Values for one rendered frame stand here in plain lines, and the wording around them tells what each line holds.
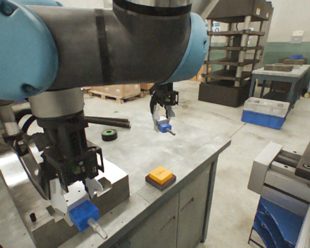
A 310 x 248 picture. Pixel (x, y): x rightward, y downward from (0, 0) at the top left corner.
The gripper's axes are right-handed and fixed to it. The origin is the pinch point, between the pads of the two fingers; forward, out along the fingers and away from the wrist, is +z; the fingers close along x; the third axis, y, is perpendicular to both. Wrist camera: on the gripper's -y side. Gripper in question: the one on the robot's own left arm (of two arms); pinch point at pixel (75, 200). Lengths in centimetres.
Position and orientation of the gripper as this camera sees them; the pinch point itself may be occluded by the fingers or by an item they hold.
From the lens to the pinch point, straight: 46.5
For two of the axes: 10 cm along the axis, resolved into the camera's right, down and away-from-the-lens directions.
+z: 0.0, 9.2, 3.9
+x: 6.5, -3.0, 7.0
